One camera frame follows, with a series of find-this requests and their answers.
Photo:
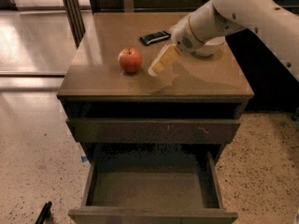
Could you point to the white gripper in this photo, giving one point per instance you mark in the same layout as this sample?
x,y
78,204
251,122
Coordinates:
x,y
182,36

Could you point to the red apple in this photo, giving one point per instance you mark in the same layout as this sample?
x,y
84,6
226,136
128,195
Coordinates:
x,y
130,60

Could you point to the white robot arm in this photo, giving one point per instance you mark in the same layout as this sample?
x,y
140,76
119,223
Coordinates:
x,y
275,26

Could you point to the brown wooden drawer cabinet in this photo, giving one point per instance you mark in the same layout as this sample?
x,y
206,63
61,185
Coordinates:
x,y
193,88

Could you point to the closed top drawer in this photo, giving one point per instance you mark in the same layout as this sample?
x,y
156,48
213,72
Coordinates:
x,y
154,131

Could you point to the open middle drawer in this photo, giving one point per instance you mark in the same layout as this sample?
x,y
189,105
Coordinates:
x,y
177,188

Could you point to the white ceramic bowl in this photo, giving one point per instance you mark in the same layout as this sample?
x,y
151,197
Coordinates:
x,y
210,47

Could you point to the blue tape piece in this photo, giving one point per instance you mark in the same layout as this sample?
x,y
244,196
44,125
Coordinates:
x,y
84,158

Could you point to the black object on floor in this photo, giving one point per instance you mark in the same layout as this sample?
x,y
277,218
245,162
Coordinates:
x,y
45,213

